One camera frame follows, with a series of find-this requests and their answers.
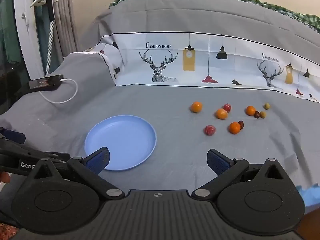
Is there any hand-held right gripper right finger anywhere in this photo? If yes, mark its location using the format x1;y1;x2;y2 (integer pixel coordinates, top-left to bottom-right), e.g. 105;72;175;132
192;149;298;198

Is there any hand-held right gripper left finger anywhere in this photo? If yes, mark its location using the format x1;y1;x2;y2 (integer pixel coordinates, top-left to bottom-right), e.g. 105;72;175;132
22;147;125;200

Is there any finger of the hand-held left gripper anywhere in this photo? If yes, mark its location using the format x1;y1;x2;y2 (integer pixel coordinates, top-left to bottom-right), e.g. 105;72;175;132
0;127;26;145

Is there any blue plastic plate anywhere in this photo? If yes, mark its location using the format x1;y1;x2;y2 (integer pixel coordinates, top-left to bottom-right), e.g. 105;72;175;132
84;115;157;172

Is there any black smartphone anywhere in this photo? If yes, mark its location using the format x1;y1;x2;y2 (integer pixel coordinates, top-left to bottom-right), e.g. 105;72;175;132
28;74;64;90

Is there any red patterned cloth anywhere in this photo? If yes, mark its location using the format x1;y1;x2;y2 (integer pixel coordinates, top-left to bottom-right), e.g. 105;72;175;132
0;222;20;240

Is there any grey bed sheet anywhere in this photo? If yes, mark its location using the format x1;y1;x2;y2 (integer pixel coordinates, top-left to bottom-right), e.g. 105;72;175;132
0;51;320;220

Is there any grey printed pillow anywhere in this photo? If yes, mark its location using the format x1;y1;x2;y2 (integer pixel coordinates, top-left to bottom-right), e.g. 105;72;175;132
61;44;125;98

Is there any light blue cloth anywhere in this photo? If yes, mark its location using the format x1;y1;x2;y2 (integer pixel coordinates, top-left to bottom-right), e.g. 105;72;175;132
296;184;320;207

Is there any black gooseneck phone holder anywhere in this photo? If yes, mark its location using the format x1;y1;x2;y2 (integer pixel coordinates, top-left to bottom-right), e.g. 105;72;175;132
34;0;55;78

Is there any grey curtain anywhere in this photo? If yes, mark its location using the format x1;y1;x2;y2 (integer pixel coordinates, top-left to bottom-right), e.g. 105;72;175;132
51;0;80;65

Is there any grey quilt with printed band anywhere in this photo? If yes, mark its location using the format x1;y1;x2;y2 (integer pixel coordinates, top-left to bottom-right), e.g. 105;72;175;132
80;0;320;103

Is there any white charging cable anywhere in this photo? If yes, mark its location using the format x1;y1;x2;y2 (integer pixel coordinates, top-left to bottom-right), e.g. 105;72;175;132
39;79;78;104

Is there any white window frame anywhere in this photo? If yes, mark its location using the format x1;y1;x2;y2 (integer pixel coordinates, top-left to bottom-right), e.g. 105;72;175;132
14;0;46;81

